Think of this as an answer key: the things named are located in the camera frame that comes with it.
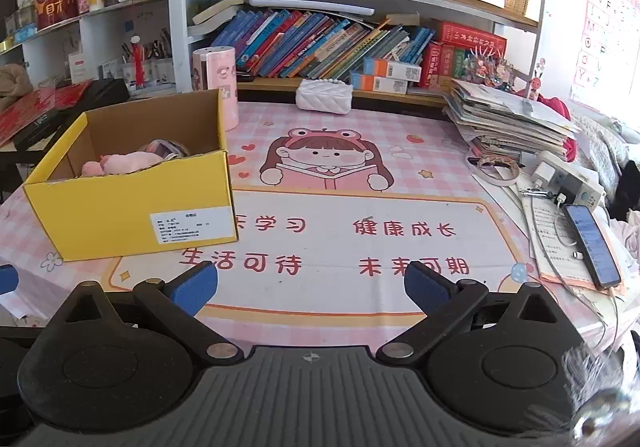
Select pen cups with pens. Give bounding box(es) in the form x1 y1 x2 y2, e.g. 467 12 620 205
121 27 175 89

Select beige knitted cloth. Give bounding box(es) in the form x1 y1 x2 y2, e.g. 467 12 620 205
0 63 33 113

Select black printer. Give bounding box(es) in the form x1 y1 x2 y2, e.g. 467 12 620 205
12 78 131 150

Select yellow packing tape roll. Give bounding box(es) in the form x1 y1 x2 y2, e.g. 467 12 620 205
140 138 189 161

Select printed worksheet papers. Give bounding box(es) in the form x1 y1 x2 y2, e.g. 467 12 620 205
520 177 628 298

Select pink printed desk mat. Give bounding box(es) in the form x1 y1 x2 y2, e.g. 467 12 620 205
0 100 616 343

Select small red-headed figure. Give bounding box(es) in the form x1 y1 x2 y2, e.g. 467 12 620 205
527 58 546 100

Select white charging cable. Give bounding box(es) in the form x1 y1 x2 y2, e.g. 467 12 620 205
540 212 622 353

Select orange and blue box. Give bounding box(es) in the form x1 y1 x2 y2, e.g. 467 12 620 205
362 57 423 80
350 71 410 94

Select large pink plush toy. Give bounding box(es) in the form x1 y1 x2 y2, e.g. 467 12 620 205
82 152 173 176

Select white plug adapter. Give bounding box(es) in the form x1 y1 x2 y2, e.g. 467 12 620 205
531 162 554 188

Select white quilted purse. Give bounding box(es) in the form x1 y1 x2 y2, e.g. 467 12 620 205
295 77 353 115

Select white red-label box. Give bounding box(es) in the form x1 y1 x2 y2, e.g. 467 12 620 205
67 52 101 83

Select row of leaning colourful books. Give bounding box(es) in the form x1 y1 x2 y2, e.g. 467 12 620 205
210 10 436 80

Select black cloth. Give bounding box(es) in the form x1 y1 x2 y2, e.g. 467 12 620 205
612 162 640 215

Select black smartphone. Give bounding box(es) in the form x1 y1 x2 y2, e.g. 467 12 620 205
562 204 622 290

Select red cloth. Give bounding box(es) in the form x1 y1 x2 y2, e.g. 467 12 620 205
515 90 576 163

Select red dictionaries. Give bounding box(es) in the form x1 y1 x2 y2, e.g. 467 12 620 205
419 20 508 89

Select white power strip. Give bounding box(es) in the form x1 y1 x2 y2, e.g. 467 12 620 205
530 150 606 213

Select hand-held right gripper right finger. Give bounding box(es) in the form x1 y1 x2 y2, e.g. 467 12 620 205
376 261 578 364

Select pink cartoon canister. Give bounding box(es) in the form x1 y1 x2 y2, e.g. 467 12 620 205
192 46 240 132

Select white bar lamp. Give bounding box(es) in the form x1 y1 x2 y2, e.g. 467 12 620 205
247 0 376 17

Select grey blanket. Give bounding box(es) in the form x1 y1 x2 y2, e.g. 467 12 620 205
570 110 640 168

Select red printed paper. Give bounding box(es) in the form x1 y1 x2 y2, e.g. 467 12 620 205
0 82 93 145

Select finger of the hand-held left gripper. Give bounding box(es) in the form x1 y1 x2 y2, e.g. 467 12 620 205
0 264 20 297

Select stack of papers and notebooks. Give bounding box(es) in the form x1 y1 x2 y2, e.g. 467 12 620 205
442 78 581 160

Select alphabet wall poster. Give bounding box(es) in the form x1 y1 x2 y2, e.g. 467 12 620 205
570 0 640 110

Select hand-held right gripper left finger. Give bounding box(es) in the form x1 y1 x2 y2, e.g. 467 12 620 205
47 261 246 364

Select colourful acrylic ornament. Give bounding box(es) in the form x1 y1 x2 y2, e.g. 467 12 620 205
465 44 516 90

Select yellow cardboard box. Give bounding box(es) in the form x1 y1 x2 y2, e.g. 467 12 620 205
23 88 240 263

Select washi tape rings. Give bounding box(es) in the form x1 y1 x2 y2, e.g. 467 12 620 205
467 154 523 185

